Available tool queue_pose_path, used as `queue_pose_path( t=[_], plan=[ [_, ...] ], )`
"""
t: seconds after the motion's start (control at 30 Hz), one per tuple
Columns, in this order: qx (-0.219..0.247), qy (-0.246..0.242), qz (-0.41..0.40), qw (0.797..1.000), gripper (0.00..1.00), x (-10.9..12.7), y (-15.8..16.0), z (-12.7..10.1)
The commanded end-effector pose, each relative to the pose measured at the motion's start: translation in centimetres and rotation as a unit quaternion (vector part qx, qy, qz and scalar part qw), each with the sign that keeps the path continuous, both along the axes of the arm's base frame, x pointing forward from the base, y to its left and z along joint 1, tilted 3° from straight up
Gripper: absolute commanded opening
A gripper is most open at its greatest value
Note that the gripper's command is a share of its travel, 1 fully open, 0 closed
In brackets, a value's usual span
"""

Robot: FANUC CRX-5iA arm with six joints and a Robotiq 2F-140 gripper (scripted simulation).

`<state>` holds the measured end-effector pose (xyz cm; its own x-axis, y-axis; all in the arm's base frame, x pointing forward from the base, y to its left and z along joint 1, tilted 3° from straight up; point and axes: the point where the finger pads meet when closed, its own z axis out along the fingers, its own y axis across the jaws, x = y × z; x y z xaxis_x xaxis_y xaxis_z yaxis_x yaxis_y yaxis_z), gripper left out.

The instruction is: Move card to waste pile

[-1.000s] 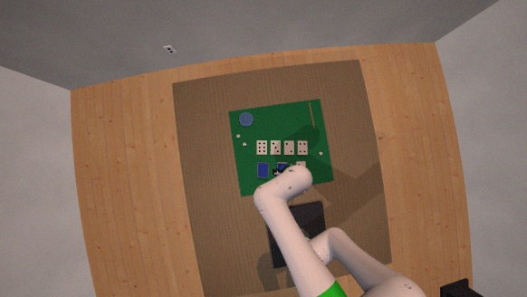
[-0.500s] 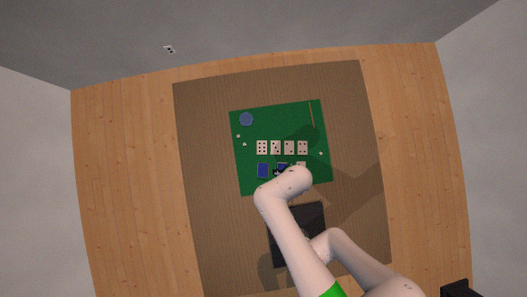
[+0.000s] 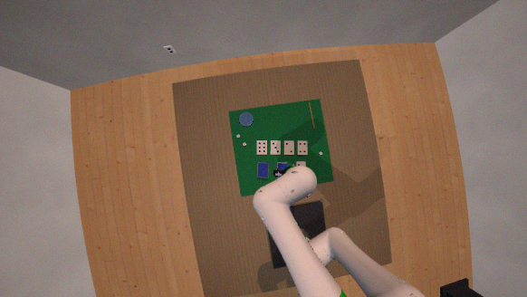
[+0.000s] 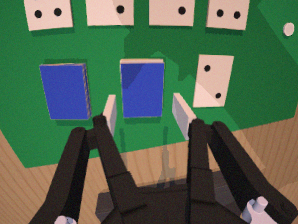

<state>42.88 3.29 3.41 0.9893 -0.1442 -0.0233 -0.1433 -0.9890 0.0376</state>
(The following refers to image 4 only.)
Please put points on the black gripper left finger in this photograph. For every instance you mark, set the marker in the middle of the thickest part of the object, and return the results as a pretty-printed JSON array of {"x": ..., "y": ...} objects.
[{"x": 63, "y": 200}]

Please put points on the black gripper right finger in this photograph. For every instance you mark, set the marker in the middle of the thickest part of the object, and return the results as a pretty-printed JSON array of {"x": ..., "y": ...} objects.
[{"x": 257, "y": 199}]

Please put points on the green felt mat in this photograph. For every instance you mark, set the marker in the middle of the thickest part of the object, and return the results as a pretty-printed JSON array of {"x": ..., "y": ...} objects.
[{"x": 263, "y": 85}]

